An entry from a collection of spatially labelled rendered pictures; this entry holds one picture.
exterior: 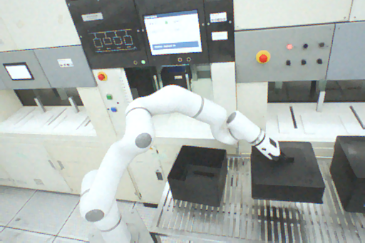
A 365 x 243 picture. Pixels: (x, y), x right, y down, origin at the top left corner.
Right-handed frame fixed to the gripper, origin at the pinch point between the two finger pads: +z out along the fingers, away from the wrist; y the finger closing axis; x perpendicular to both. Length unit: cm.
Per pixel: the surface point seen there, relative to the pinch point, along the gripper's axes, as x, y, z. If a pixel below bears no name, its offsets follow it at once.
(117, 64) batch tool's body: 39, 38, -88
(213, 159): 42.0, 20.3, -8.3
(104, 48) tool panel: 35, 38, -99
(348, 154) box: -17.5, 9.6, 26.2
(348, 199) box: -5.5, -3.6, 37.5
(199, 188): 40.7, -6.5, -15.5
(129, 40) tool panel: 21, 37, -89
